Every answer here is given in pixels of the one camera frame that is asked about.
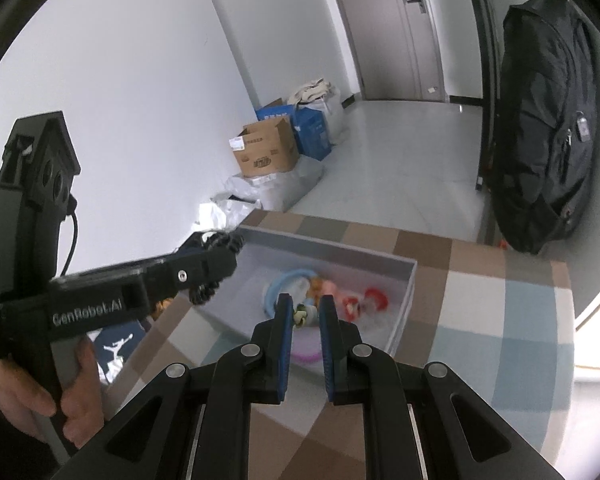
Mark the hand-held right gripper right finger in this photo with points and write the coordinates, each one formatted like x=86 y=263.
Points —
x=328 y=355

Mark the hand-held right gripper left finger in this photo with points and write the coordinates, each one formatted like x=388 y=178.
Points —
x=282 y=355

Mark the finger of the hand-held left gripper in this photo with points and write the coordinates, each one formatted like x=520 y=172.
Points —
x=195 y=272

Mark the small yellow toy charm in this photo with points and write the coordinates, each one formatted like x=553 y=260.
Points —
x=304 y=315

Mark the grey jewelry tray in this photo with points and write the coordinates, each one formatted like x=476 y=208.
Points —
x=260 y=270

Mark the person's left hand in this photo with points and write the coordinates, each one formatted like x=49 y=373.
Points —
x=15 y=390

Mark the light blue bangle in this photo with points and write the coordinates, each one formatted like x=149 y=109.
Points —
x=272 y=292

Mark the red and white ornament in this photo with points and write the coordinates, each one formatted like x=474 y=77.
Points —
x=367 y=302

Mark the orange and pink ornament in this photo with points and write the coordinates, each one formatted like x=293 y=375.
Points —
x=327 y=289

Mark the small white plastic bag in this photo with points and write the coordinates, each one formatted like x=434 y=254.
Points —
x=225 y=212

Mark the large grey plastic bag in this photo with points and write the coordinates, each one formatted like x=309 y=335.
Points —
x=290 y=187

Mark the brown cardboard box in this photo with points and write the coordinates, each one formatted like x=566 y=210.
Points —
x=267 y=152

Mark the checked tablecloth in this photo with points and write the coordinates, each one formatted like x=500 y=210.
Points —
x=480 y=310

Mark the small blue box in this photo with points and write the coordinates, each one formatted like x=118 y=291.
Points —
x=275 y=111

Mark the large blue box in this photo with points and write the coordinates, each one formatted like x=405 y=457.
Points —
x=314 y=132

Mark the white tote bag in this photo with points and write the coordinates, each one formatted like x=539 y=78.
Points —
x=332 y=107

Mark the grey door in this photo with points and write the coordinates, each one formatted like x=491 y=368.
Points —
x=385 y=35

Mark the black backpack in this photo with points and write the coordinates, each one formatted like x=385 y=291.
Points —
x=540 y=125

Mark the black metal frame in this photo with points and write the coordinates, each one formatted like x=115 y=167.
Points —
x=487 y=85

